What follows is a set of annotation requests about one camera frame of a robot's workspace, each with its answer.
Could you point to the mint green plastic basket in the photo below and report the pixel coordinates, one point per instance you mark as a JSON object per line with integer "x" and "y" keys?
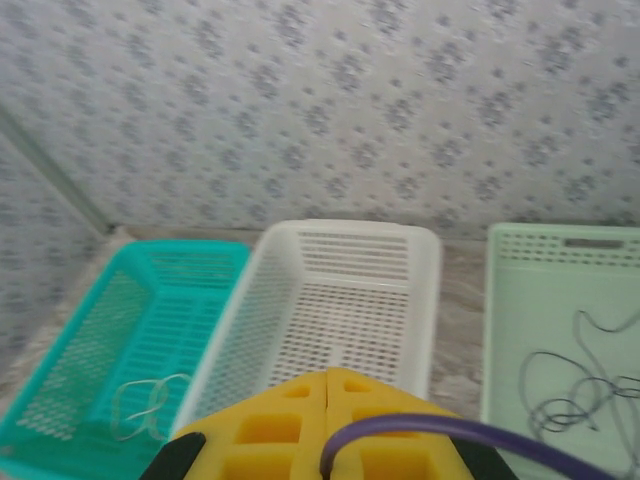
{"x": 530, "y": 300}

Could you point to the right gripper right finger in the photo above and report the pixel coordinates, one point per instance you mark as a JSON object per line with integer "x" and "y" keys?
{"x": 380, "y": 395}

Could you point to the white plastic basket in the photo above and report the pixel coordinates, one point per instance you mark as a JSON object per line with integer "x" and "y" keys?
{"x": 350, "y": 300}

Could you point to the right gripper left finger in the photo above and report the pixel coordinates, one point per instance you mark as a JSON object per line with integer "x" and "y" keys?
{"x": 280, "y": 450}

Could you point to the teal plastic basket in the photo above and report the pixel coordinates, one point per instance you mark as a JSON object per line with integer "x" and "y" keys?
{"x": 75, "y": 360}

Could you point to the aluminium frame post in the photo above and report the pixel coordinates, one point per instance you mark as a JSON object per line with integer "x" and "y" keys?
{"x": 50, "y": 172}

